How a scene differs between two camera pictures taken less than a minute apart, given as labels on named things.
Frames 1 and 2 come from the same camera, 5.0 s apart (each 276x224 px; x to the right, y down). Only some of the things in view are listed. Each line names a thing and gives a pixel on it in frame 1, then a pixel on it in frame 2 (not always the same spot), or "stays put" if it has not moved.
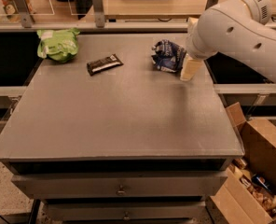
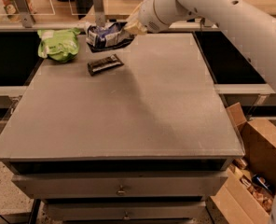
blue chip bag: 168,55 -> 104,38
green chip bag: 60,45 stays put
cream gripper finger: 191,21 -> 136,14
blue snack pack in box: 261,181 stays put
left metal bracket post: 20,4 stays put
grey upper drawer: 120,186 stays put
